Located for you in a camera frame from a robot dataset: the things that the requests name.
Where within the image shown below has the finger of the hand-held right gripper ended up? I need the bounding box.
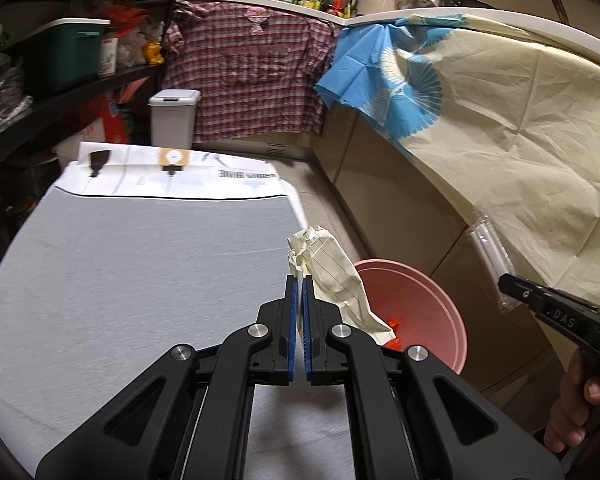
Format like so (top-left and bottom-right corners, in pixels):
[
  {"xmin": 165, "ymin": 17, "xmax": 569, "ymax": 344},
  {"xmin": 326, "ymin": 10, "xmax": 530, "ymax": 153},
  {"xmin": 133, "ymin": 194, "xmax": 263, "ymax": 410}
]
[{"xmin": 497, "ymin": 272, "xmax": 588, "ymax": 333}]

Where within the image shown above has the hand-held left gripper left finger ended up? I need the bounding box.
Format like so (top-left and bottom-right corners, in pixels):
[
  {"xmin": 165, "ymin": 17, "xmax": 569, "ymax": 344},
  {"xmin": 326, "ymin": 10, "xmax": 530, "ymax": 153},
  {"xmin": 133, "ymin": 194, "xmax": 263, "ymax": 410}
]
[{"xmin": 35, "ymin": 274, "xmax": 301, "ymax": 480}]

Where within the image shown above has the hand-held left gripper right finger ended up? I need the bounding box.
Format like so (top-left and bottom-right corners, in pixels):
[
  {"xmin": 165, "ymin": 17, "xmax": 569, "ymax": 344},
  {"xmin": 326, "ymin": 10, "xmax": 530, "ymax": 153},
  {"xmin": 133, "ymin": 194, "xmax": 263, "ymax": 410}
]
[{"xmin": 302, "ymin": 276, "xmax": 565, "ymax": 480}]

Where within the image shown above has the clear plastic wrapper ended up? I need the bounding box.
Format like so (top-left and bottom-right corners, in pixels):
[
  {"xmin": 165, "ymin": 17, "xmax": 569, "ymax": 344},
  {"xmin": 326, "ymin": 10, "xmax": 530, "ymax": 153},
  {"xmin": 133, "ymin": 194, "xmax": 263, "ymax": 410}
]
[{"xmin": 467, "ymin": 210, "xmax": 521, "ymax": 317}]

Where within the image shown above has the pink plastic bucket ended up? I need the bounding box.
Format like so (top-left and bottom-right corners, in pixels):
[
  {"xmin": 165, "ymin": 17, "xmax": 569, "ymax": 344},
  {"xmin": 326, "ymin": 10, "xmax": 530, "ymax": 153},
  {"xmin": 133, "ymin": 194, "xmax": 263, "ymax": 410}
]
[{"xmin": 352, "ymin": 258, "xmax": 468, "ymax": 376}]

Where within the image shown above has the person's right hand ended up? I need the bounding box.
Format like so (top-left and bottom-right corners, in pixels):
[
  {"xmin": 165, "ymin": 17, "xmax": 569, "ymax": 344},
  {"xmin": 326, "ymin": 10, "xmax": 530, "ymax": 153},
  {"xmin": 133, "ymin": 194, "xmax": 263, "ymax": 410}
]
[{"xmin": 544, "ymin": 345, "xmax": 600, "ymax": 453}]

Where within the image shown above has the grey table mat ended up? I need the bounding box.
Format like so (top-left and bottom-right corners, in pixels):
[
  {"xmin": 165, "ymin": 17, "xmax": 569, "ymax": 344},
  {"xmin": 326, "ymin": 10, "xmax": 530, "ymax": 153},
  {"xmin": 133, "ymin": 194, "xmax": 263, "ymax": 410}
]
[{"xmin": 0, "ymin": 187, "xmax": 353, "ymax": 478}]

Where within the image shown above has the beige cloth with blue print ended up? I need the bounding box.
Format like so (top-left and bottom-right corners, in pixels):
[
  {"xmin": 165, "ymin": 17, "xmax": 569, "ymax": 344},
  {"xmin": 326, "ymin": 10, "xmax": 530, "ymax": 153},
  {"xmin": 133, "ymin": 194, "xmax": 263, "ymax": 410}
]
[{"xmin": 314, "ymin": 14, "xmax": 600, "ymax": 311}]

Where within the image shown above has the white printed sheet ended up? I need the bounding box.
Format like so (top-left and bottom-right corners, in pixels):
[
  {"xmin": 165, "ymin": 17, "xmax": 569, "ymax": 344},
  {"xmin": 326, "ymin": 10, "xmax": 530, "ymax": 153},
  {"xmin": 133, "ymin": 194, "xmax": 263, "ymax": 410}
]
[{"xmin": 60, "ymin": 142, "xmax": 306, "ymax": 231}]

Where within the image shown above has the white lidded bin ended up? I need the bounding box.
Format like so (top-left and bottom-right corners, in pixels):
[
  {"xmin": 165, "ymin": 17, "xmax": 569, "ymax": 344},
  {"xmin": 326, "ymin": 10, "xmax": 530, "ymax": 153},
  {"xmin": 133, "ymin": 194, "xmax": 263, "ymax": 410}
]
[{"xmin": 147, "ymin": 89, "xmax": 202, "ymax": 151}]

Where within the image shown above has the red plaid shirt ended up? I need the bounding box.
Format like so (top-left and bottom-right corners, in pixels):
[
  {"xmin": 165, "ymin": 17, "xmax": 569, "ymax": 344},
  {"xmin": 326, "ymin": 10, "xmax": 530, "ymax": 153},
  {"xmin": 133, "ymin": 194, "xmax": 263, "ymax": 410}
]
[{"xmin": 162, "ymin": 1, "xmax": 342, "ymax": 142}]

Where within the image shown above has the red printed sack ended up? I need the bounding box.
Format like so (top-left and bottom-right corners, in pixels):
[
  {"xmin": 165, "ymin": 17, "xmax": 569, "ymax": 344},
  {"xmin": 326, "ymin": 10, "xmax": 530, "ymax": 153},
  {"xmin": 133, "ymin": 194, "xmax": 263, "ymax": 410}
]
[{"xmin": 77, "ymin": 95, "xmax": 131, "ymax": 146}]

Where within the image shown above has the clear bag of white items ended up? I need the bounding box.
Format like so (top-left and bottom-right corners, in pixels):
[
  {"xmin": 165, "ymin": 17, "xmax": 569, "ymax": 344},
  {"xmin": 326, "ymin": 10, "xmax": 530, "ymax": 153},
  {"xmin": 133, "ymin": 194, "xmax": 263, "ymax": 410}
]
[{"xmin": 117, "ymin": 30, "xmax": 148, "ymax": 68}]

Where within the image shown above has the row of condiment bottles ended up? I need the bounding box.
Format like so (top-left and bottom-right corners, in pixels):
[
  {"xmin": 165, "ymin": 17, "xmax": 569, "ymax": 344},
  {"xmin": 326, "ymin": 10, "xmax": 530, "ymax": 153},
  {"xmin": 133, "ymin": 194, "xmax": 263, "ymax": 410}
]
[{"xmin": 302, "ymin": 0, "xmax": 353, "ymax": 17}]

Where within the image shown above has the jar with white label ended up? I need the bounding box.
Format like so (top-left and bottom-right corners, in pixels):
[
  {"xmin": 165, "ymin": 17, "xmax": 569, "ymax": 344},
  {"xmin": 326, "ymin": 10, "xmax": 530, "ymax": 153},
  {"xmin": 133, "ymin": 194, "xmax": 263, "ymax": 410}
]
[{"xmin": 99, "ymin": 30, "xmax": 119, "ymax": 77}]

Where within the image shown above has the black shelving rack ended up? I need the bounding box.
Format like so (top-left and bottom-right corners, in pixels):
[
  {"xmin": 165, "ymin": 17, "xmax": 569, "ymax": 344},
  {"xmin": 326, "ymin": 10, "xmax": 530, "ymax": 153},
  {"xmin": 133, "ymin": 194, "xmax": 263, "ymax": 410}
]
[{"xmin": 0, "ymin": 0, "xmax": 181, "ymax": 261}]

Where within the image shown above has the red bag on shelf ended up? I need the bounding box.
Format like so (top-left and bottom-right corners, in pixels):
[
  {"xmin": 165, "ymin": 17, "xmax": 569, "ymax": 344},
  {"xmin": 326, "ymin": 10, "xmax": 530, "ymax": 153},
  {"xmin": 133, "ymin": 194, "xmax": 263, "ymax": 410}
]
[{"xmin": 97, "ymin": 5, "xmax": 148, "ymax": 28}]

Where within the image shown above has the green storage box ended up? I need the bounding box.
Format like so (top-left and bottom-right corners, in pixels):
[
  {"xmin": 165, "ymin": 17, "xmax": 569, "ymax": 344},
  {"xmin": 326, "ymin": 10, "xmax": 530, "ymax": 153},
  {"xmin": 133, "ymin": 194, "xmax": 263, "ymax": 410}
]
[{"xmin": 17, "ymin": 18, "xmax": 112, "ymax": 93}]

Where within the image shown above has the green printed plastic bag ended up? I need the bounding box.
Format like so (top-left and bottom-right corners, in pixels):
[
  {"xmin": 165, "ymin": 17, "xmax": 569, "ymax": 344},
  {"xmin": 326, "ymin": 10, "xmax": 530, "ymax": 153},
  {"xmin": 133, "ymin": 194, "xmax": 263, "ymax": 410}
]
[{"xmin": 0, "ymin": 20, "xmax": 31, "ymax": 131}]

